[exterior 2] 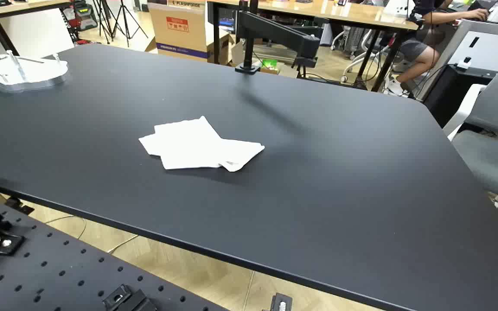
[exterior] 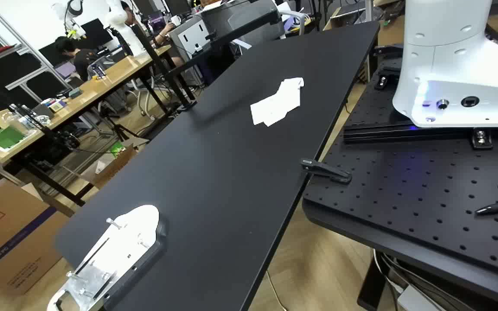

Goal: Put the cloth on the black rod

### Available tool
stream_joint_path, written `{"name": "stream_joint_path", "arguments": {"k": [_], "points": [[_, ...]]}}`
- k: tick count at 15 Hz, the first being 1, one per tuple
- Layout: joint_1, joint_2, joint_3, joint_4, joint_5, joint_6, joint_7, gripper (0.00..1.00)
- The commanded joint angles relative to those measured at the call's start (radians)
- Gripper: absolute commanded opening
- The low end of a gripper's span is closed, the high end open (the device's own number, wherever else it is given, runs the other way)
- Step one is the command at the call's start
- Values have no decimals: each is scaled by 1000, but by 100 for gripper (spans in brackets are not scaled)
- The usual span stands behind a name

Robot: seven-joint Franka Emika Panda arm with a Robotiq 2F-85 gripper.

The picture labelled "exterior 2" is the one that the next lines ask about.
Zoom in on white cloth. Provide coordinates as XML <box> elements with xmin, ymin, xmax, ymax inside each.
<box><xmin>138</xmin><ymin>117</ymin><xmax>264</xmax><ymax>174</ymax></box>

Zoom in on cardboard box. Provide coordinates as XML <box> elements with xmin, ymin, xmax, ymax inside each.
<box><xmin>148</xmin><ymin>0</ymin><xmax>212</xmax><ymax>63</ymax></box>

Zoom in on wooden desk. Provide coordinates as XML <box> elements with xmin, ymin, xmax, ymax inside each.
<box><xmin>205</xmin><ymin>0</ymin><xmax>418</xmax><ymax>92</ymax></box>

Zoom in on black tripod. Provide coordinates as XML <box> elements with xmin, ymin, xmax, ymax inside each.
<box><xmin>91</xmin><ymin>0</ymin><xmax>147</xmax><ymax>44</ymax></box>

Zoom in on seated person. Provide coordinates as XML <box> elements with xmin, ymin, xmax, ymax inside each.
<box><xmin>384</xmin><ymin>0</ymin><xmax>489</xmax><ymax>98</ymax></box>

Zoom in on white board panel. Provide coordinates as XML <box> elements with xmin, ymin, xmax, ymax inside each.
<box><xmin>0</xmin><ymin>9</ymin><xmax>74</xmax><ymax>58</ymax></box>

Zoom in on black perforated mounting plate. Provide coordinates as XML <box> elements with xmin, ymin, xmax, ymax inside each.
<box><xmin>0</xmin><ymin>198</ymin><xmax>224</xmax><ymax>311</ymax></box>

